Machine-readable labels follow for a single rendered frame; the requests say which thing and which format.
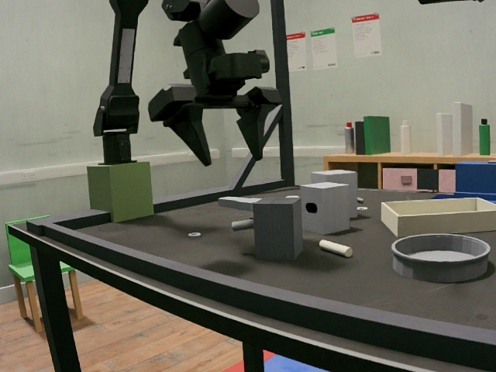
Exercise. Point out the grey round shallow dish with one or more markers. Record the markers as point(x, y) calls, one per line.
point(440, 257)

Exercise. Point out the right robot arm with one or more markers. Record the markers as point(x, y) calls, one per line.
point(215, 21)

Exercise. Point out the black table edge rail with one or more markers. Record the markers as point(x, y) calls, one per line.
point(448, 342)

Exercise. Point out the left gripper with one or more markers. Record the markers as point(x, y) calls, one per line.
point(424, 2)

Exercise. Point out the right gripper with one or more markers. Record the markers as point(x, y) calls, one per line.
point(179, 104)

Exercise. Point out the white cylinder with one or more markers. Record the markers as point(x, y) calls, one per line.
point(241, 225)
point(335, 248)

